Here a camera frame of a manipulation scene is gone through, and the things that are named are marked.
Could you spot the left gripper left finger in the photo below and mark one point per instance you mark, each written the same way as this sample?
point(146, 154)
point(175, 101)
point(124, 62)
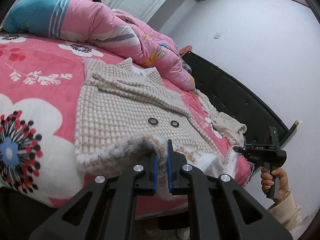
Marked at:
point(104, 208)

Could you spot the black tufted headboard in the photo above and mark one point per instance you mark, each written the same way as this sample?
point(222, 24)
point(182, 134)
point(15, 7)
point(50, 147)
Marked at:
point(230, 96)

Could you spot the pink and blue quilt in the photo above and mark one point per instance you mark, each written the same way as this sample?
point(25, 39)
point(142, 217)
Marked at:
point(113, 30)

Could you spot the orange cloth on headboard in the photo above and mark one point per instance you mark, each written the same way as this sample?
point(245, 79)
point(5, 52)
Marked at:
point(185, 50)

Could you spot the cream right sleeve forearm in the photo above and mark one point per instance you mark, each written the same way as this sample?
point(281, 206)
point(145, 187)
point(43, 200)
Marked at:
point(286, 212)

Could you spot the white wall socket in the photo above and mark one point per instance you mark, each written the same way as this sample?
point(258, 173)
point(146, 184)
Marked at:
point(217, 35)

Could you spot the cream fuzzy garment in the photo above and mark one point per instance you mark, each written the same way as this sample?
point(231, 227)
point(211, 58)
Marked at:
point(227, 126)

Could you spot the beige white checked knit coat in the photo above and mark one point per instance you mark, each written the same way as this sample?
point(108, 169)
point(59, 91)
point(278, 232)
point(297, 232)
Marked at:
point(123, 113)

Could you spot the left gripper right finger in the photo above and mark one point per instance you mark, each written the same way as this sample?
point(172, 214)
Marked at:
point(219, 208)

